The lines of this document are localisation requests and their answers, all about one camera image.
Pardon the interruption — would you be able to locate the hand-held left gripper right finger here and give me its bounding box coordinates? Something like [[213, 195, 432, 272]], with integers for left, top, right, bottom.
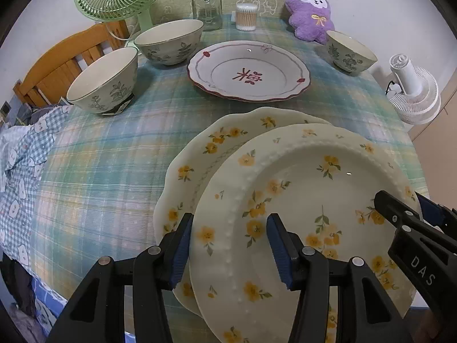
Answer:
[[266, 212, 415, 343]]

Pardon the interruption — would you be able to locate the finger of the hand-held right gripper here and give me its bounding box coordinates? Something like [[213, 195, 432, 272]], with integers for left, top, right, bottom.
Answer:
[[373, 190, 457, 315], [415, 192, 457, 239]]

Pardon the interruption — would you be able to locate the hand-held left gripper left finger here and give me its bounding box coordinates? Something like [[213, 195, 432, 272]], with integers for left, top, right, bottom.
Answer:
[[45, 212, 195, 343]]

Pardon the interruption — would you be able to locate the beaded yellow flower plate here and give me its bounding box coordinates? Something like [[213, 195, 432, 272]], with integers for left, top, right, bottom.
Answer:
[[189, 123, 424, 343]]

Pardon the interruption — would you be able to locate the small floral ceramic bowl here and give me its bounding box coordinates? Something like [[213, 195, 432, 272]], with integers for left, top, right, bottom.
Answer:
[[326, 30, 378, 76]]

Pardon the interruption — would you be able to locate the beige wooden cabinet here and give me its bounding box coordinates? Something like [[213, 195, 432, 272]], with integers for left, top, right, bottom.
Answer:
[[409, 86, 457, 151]]

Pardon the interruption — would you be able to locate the scalloped yellow flower plate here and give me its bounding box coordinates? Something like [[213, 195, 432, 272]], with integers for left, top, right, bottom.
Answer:
[[153, 106, 332, 318]]

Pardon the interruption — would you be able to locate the plaid green tablecloth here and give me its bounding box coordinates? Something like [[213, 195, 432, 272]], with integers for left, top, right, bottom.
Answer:
[[36, 14, 429, 343]]

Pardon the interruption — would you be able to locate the white desk fan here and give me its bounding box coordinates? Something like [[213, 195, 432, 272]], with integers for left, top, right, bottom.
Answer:
[[386, 53, 443, 125]]

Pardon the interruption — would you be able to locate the red rimmed white plate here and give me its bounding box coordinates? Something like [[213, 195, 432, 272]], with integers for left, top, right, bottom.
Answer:
[[187, 41, 311, 100], [193, 79, 310, 103]]

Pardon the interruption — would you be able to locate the large floral ceramic bowl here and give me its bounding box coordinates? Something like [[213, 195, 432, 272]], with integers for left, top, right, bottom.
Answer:
[[66, 47, 139, 115], [134, 19, 204, 67]]

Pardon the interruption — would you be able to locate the blue checkered printed cloth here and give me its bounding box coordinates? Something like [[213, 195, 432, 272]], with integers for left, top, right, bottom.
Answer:
[[0, 105, 72, 265]]

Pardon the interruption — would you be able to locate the wooden chair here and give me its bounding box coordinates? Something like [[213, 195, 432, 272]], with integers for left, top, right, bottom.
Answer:
[[14, 19, 129, 108]]

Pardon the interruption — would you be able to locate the purple plush toy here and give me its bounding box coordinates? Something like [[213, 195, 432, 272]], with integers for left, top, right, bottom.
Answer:
[[284, 0, 336, 45]]

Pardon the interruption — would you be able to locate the cotton swab container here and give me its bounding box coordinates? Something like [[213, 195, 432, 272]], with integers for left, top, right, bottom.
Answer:
[[235, 2, 258, 31]]

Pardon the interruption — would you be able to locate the glass jar with black lid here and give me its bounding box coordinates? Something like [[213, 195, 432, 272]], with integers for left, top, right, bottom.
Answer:
[[190, 0, 224, 31]]

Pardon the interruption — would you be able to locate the black fan cable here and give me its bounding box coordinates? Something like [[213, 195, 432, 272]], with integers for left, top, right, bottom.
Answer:
[[384, 79, 401, 98]]

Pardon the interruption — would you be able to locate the white fan cable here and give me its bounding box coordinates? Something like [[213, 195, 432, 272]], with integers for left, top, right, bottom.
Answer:
[[103, 21, 133, 41]]

